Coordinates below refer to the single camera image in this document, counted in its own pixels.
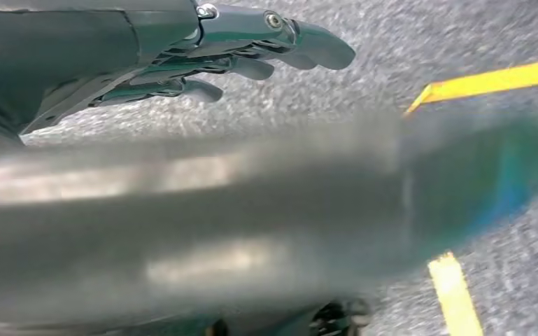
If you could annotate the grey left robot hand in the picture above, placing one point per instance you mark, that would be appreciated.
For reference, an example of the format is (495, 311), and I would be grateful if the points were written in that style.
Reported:
(64, 46)

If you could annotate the yellow floor tape outline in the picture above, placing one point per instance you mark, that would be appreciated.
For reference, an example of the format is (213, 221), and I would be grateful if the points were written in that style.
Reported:
(505, 76)

